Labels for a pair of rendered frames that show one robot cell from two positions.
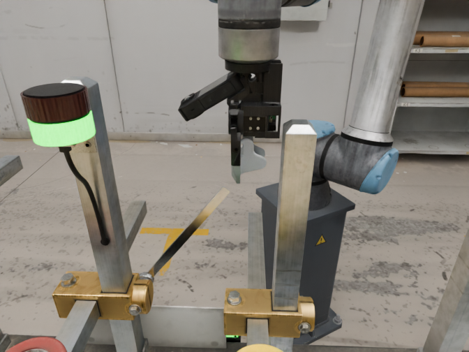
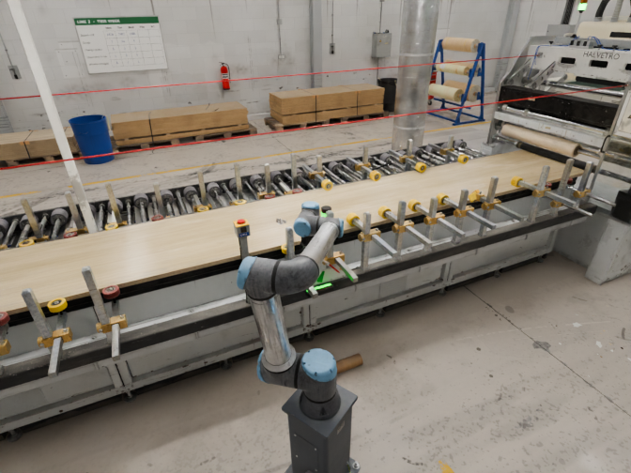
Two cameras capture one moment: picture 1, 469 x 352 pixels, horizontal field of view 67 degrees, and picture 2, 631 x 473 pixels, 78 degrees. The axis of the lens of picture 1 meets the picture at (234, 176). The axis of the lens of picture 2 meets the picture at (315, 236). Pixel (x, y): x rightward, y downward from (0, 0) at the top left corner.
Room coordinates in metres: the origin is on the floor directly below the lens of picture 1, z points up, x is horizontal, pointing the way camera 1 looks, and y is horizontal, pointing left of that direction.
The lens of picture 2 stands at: (2.15, -0.77, 2.17)
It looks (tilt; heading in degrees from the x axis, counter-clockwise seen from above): 30 degrees down; 154
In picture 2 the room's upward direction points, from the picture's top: 1 degrees counter-clockwise
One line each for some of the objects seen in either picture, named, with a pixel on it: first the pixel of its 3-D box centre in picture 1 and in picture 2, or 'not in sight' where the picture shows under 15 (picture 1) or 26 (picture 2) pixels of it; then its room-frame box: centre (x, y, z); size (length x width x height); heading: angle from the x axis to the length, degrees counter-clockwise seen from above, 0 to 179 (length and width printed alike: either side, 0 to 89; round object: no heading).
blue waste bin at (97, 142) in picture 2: not in sight; (94, 139); (-5.25, -1.23, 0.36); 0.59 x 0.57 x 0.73; 178
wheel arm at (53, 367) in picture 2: not in sight; (58, 342); (0.38, -1.29, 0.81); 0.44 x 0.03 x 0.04; 178
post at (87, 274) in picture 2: not in sight; (100, 307); (0.35, -1.07, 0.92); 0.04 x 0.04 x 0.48; 88
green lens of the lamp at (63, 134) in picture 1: (63, 125); not in sight; (0.35, 0.18, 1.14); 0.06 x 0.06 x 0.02
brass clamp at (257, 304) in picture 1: (268, 312); not in sight; (0.39, -0.05, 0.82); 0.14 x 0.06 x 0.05; 88
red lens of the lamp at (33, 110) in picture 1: (57, 101); not in sight; (0.35, 0.18, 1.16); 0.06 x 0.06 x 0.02
